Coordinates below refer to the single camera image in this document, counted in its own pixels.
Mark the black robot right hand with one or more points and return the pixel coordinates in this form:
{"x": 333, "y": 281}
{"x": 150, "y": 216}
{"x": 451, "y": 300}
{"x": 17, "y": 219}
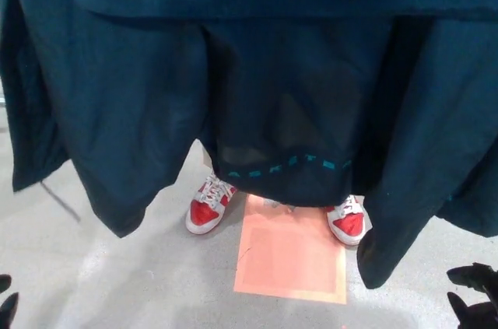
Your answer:
{"x": 486, "y": 313}

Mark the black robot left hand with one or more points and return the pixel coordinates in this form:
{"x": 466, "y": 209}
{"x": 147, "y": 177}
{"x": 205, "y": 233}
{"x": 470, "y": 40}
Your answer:
{"x": 8, "y": 309}

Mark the dark teal long coat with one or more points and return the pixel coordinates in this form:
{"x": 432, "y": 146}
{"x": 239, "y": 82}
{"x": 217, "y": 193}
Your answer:
{"x": 116, "y": 92}

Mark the red white left sneaker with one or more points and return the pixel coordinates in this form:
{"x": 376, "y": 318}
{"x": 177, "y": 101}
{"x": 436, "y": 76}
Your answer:
{"x": 348, "y": 226}

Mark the red white sneaker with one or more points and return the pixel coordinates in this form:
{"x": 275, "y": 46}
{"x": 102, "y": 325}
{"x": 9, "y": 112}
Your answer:
{"x": 204, "y": 216}
{"x": 348, "y": 226}

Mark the orange square floor marking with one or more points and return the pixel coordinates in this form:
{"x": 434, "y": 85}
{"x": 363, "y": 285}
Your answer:
{"x": 288, "y": 259}

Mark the red white right sneaker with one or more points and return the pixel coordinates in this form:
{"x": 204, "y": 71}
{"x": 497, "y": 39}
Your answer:
{"x": 204, "y": 216}

